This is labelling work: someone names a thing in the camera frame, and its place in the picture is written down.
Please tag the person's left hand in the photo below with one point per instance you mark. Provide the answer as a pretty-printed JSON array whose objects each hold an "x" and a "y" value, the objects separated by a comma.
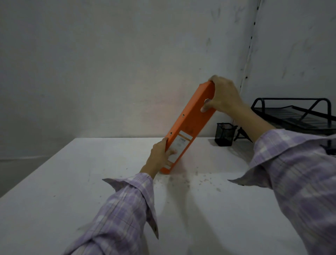
[{"x": 157, "y": 157}]

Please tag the person's right hand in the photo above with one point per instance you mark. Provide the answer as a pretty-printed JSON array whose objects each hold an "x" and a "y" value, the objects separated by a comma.
[{"x": 225, "y": 96}]

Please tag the person's left thumb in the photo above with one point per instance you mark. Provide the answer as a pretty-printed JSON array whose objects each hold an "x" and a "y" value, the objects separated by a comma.
[{"x": 161, "y": 144}]

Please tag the person's right thumb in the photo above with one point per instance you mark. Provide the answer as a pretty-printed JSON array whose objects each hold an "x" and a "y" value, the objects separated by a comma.
[{"x": 207, "y": 106}]

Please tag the orange lever arch binder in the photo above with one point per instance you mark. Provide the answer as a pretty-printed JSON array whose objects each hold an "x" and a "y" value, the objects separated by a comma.
[{"x": 187, "y": 126}]

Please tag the person's left forearm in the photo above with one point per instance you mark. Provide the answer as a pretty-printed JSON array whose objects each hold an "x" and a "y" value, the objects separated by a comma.
[{"x": 118, "y": 218}]

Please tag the person's right forearm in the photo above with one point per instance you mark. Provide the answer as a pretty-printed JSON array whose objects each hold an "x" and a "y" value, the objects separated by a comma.
[{"x": 288, "y": 163}]

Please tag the black mesh pen holder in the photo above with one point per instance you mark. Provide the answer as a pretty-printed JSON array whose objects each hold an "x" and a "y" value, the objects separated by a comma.
[{"x": 225, "y": 134}]

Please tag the black mesh letter tray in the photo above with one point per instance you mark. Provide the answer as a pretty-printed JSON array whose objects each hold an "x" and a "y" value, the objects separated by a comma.
[{"x": 291, "y": 115}]

